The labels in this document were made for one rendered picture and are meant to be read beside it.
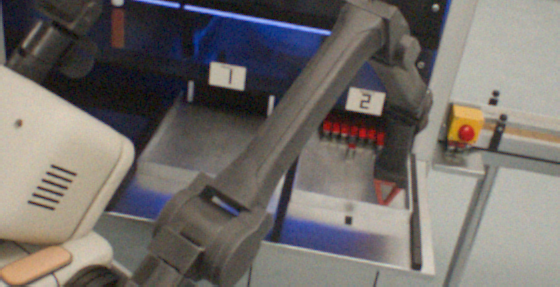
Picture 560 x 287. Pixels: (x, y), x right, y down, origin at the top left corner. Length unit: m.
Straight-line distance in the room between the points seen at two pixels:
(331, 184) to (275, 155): 0.73
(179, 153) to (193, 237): 0.80
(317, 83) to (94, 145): 0.27
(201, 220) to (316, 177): 0.79
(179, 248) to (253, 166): 0.12
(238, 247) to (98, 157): 0.18
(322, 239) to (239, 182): 0.60
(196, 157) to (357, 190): 0.38
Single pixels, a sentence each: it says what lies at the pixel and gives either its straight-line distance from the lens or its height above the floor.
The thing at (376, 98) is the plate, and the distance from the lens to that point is 1.56.
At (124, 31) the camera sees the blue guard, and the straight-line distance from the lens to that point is 1.61.
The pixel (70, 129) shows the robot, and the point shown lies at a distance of 0.71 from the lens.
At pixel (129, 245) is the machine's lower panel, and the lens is 1.98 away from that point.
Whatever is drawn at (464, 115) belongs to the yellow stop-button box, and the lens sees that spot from 1.59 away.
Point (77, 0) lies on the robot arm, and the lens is 1.03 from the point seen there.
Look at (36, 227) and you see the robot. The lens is 0.74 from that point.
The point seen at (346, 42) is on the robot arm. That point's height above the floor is 1.42.
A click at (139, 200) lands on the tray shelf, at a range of 1.39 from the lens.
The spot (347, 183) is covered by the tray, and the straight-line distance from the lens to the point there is 1.50.
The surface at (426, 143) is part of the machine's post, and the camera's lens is 1.62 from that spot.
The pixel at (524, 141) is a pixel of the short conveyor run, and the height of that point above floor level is 0.93.
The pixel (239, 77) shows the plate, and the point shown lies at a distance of 1.57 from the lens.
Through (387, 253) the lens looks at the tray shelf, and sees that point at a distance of 1.35.
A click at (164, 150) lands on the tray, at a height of 0.88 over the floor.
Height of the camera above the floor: 1.75
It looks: 29 degrees down
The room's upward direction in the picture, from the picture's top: 10 degrees clockwise
